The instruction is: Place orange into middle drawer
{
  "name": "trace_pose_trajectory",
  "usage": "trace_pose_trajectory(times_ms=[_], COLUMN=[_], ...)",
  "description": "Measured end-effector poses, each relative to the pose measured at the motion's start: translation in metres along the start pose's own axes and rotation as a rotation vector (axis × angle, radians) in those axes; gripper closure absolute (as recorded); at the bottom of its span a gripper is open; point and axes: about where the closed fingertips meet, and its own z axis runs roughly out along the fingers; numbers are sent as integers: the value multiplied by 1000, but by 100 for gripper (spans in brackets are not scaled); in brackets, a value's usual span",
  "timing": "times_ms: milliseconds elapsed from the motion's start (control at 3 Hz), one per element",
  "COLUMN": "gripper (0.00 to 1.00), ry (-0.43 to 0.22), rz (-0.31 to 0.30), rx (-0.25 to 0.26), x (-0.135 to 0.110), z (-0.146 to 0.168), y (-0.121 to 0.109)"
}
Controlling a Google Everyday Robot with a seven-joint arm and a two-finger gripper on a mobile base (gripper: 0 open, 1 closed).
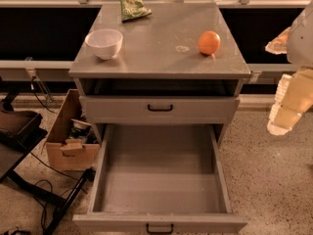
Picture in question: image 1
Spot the white cup in box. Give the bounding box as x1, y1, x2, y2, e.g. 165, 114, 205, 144
72, 118, 91, 130

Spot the open grey lower drawer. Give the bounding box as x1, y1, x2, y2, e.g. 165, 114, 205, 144
73, 124, 246, 235

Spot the grey metal railing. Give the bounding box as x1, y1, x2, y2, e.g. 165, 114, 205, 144
0, 0, 313, 86

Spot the white bowl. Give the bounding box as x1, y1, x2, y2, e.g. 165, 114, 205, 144
85, 28, 123, 60

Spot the green snack bag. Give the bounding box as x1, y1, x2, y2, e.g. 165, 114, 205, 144
118, 0, 152, 22

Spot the closed grey upper drawer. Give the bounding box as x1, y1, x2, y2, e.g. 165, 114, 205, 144
80, 96, 239, 124

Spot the black floor cable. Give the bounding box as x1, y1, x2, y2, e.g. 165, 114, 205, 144
28, 152, 89, 232

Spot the black stand with legs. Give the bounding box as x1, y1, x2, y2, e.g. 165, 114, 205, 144
0, 78, 96, 235

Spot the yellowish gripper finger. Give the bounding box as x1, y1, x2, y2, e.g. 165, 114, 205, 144
267, 70, 313, 136
265, 27, 291, 55

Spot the orange fruit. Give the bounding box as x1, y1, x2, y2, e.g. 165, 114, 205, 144
198, 31, 221, 55

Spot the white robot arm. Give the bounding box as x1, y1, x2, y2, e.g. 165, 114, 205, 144
265, 1, 313, 136

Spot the cardboard box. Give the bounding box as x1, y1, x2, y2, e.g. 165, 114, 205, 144
45, 89, 100, 170

